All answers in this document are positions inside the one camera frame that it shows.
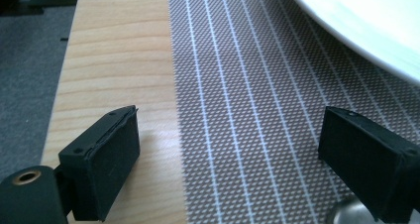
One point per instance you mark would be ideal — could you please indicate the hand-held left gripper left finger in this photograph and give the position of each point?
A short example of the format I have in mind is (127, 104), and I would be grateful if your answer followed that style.
(102, 164)

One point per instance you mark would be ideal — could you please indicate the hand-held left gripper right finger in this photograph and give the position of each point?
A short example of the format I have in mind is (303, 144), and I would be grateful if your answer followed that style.
(366, 164)

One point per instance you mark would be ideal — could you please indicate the silver metal spoon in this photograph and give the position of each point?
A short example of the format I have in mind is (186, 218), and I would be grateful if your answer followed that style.
(350, 212)

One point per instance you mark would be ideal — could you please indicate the brown striped woven placemat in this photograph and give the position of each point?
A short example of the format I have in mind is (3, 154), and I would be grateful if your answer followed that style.
(264, 118)

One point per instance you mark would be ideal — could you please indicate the white plate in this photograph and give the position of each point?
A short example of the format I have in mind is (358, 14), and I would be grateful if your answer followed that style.
(366, 22)

